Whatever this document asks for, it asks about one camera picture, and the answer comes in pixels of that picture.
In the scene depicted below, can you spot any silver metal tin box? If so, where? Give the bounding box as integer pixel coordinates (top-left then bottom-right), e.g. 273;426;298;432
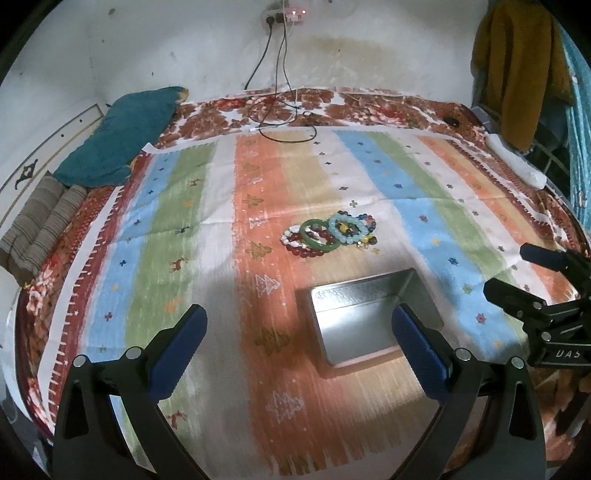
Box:
308;268;444;369

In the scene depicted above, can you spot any light blue bead bracelet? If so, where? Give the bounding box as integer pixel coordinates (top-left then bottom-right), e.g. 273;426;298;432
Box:
327;211;372;244

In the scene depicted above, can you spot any yellow black bead bracelet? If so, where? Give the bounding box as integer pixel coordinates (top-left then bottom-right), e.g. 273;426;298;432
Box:
338;221;379;250

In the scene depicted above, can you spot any green jade bangle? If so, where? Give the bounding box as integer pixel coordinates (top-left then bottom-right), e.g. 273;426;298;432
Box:
298;219;341;253

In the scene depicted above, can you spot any dark red bead bracelet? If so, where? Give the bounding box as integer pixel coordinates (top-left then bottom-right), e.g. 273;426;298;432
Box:
284;229;341;259

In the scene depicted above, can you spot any white pink stone bracelet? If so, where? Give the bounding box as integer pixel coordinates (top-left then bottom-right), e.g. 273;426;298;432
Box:
280;223;306;248

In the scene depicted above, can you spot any white rolled cloth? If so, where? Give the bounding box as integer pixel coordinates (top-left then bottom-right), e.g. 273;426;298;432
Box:
485;133;547;190

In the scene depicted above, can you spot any small black object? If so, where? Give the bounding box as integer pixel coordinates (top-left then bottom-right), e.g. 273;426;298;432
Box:
442;116;460;128

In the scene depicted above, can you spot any mustard hanging garment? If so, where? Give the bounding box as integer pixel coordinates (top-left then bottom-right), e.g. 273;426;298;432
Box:
472;1;574;152

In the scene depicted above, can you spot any teal hanging cloth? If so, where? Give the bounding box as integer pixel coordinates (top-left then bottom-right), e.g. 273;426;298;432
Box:
559;24;591;230

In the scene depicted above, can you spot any grey striped folded blanket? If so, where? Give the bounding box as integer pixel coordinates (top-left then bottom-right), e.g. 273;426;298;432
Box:
1;173;88;287

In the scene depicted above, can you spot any striped colourful cloth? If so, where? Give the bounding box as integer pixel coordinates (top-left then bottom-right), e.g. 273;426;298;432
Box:
36;126;581;478

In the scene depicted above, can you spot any teal pillow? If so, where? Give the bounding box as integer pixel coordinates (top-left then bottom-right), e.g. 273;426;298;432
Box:
53;86;188;189

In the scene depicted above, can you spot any white charging cable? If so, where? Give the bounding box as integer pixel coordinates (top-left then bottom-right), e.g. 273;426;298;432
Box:
243;18;309;135

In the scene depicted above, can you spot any wall power socket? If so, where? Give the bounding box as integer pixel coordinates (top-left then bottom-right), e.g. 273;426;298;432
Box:
262;7;310;26

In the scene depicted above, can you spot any black charging cable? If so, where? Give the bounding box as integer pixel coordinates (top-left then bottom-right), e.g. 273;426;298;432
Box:
243;20;319;144

